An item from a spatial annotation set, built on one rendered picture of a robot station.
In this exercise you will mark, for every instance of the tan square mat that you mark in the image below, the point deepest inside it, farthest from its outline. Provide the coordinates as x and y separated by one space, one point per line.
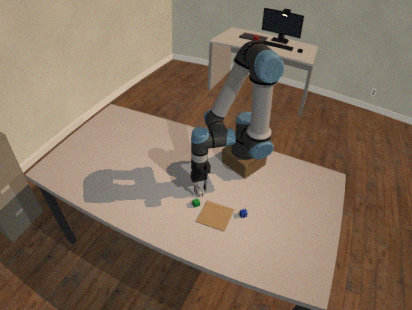
215 216

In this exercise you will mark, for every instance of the green die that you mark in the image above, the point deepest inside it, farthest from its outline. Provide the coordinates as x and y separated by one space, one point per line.
196 202

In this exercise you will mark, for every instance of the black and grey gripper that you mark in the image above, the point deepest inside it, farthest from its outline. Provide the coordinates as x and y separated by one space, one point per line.
203 168

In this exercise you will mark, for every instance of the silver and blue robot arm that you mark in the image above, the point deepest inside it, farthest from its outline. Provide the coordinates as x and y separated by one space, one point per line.
256 142

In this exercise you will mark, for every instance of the blue die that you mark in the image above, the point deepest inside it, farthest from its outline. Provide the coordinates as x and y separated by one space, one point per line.
243 213

